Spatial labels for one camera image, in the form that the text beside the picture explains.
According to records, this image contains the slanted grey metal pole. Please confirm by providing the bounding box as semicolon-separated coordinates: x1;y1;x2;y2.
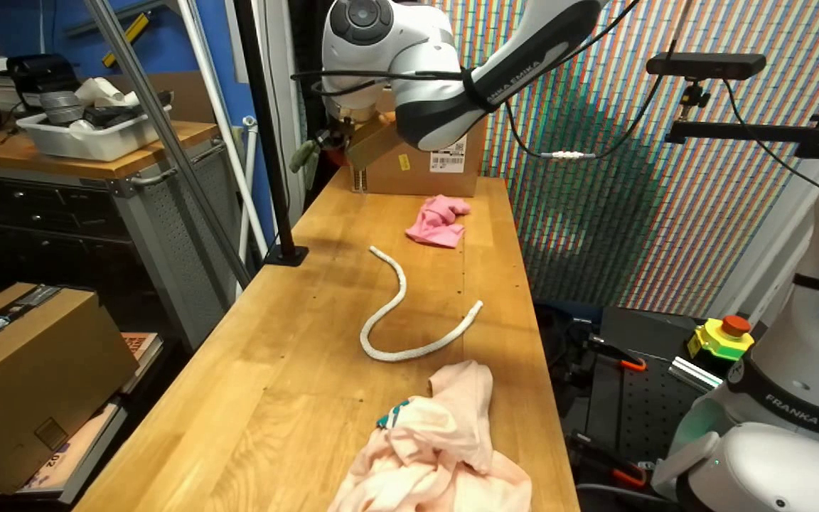
78;0;253;289

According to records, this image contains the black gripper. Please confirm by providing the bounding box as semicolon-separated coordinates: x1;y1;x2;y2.
310;113;354;161

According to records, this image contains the black metal rack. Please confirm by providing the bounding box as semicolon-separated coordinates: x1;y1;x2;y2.
562;301;715;497

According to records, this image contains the white thin pole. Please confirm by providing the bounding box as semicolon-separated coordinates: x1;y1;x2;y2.
172;0;272;261

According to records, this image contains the black stereo camera bar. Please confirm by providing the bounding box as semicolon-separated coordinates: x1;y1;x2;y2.
643;51;771;83

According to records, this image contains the plain brown cardboard box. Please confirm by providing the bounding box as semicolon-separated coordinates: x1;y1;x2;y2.
0;278;140;496

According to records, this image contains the grey workbench with wooden top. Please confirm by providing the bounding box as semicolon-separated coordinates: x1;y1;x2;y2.
0;116;245;348

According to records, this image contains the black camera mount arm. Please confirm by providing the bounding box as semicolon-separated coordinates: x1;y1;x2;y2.
663;80;819;161

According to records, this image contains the peach t-shirt with teal print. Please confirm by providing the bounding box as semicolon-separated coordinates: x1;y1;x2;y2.
327;358;538;512

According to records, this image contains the black upright pole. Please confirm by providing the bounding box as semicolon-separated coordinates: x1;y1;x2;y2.
229;0;310;271

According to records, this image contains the orange clamp handle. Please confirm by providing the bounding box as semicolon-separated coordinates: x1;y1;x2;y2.
612;353;651;376
612;460;653;493

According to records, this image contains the patterned backdrop screen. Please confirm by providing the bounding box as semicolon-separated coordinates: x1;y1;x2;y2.
425;0;819;321

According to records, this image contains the white plastic bin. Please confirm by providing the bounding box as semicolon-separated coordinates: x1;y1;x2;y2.
14;99;162;161

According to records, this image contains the yellow red emergency stop button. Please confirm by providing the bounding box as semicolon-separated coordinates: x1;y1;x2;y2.
684;309;758;366

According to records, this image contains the white braided rope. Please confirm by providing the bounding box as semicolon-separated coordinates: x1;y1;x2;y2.
354;243;487;366

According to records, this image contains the cardboard box with white labels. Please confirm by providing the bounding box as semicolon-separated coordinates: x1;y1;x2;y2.
340;95;491;200

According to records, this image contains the black device on workbench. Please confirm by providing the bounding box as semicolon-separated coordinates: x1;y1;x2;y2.
3;51;74;99

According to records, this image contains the pink t-shirt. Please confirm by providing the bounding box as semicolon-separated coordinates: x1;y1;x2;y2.
403;191;474;252

